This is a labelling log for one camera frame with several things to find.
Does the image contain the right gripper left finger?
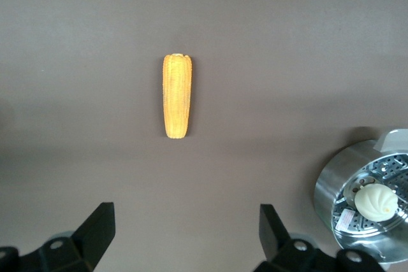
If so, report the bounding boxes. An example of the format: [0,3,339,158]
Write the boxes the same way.
[0,201,115,272]

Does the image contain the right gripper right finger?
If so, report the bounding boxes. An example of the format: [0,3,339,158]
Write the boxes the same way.
[258,203,386,272]

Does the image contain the yellow corn cob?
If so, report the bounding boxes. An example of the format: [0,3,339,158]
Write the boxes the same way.
[162,52,194,140]

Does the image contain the steel steamer pot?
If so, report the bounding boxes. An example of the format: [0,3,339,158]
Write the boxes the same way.
[314,127,408,265]

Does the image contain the white steamed bun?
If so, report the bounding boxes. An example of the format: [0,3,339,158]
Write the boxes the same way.
[354,182,400,222]

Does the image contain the perforated steel steamer insert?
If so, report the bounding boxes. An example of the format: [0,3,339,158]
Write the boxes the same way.
[331,154,408,241]

